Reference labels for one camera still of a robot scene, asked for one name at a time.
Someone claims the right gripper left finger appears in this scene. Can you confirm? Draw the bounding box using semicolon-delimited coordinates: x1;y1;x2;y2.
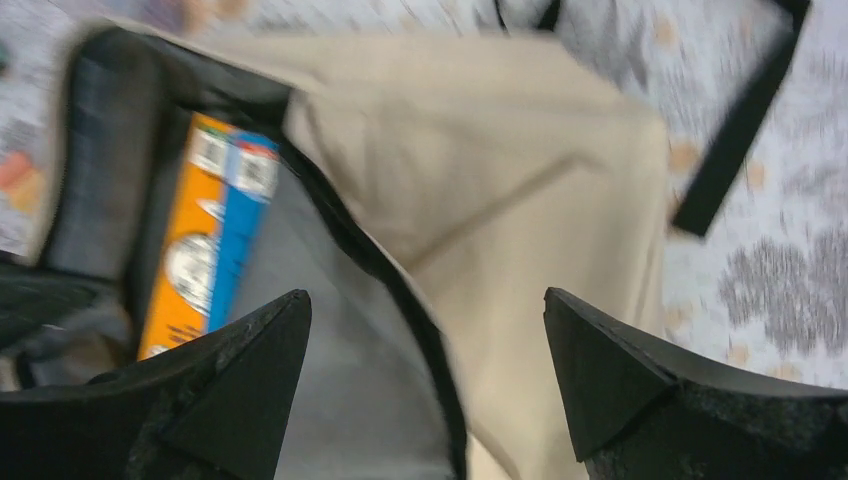
1;290;311;479

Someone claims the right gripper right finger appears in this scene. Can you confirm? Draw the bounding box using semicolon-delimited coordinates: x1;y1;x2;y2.
544;288;847;479

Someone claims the orange children's book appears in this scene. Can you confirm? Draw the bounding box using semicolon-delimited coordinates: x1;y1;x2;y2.
138;112;232;360

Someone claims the blue round-logo book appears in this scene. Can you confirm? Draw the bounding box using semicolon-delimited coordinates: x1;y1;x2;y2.
207;130;280;333

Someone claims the cream canvas backpack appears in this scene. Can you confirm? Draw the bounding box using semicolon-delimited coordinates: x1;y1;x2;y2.
26;0;813;480

